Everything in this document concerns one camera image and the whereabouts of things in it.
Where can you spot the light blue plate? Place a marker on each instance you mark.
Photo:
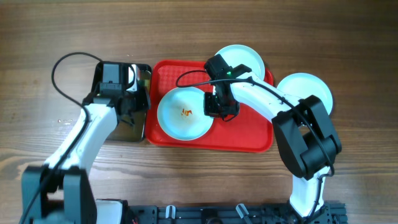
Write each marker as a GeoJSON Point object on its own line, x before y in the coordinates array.
{"type": "Point", "coordinates": [237, 54]}
{"type": "Point", "coordinates": [304, 84]}
{"type": "Point", "coordinates": [181, 116]}

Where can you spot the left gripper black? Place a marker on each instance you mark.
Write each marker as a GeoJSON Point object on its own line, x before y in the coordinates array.
{"type": "Point", "coordinates": [144, 104]}

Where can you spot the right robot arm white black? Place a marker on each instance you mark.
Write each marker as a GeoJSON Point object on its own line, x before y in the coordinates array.
{"type": "Point", "coordinates": [306, 138]}

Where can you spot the light blue plate front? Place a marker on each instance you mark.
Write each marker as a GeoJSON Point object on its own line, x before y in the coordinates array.
{"type": "Point", "coordinates": [304, 84]}

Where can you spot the red plastic tray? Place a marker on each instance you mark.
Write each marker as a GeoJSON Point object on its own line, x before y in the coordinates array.
{"type": "Point", "coordinates": [248, 132]}

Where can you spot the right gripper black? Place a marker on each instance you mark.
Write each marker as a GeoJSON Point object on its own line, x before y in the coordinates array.
{"type": "Point", "coordinates": [209, 109]}

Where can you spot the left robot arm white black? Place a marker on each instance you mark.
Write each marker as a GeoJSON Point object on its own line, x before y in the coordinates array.
{"type": "Point", "coordinates": [59, 191]}

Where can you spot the black water basin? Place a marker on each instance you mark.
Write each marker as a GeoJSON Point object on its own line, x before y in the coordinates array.
{"type": "Point", "coordinates": [126, 130]}

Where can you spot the green scouring sponge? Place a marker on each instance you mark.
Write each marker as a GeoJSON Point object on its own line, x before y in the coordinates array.
{"type": "Point", "coordinates": [145, 79]}

